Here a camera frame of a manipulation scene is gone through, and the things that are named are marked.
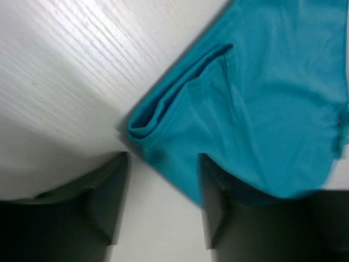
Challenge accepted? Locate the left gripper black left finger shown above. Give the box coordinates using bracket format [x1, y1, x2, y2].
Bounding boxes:
[1, 152, 130, 261]

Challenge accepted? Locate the teal cloth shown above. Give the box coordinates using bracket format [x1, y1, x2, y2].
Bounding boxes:
[128, 1, 348, 204]

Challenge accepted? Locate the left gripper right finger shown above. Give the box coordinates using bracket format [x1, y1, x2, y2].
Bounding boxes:
[198, 154, 348, 261]

